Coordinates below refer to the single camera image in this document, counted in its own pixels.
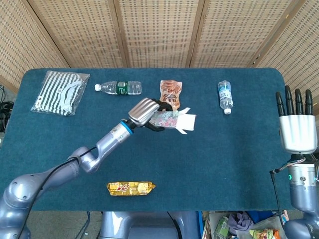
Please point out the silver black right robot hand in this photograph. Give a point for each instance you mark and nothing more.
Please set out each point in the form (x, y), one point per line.
(297, 132)

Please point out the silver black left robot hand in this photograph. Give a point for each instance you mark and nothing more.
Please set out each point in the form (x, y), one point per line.
(143, 112)

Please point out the floral patterned cardboard box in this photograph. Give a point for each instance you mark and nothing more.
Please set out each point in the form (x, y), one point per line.
(184, 122)

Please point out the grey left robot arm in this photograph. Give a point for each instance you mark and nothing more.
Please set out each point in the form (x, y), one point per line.
(109, 142)

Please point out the green label water bottle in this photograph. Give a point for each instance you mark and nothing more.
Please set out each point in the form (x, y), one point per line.
(122, 87)

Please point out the blue label water bottle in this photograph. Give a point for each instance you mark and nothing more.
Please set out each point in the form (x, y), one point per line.
(225, 97)

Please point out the green plastic bottle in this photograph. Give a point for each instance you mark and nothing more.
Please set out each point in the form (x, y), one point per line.
(221, 227)

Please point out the orange spout drink pouch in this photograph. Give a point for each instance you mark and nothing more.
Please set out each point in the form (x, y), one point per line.
(172, 90)

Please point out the teal table cover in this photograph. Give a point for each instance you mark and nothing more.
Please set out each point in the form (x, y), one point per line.
(199, 161)

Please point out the gold biscuit pack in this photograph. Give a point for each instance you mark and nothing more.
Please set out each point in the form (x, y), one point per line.
(130, 188)

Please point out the woven wood folding screen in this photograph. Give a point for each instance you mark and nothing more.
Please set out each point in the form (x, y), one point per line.
(159, 32)

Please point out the striped cloth in plastic bag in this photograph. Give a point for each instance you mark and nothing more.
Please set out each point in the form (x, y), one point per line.
(59, 93)

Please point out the purple crumpled cloth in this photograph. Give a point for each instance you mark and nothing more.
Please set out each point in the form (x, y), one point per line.
(240, 222)

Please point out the green orange snack bag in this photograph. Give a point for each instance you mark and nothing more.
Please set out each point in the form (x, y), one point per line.
(264, 234)

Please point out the grey robot torso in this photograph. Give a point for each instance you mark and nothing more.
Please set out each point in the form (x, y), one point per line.
(139, 226)

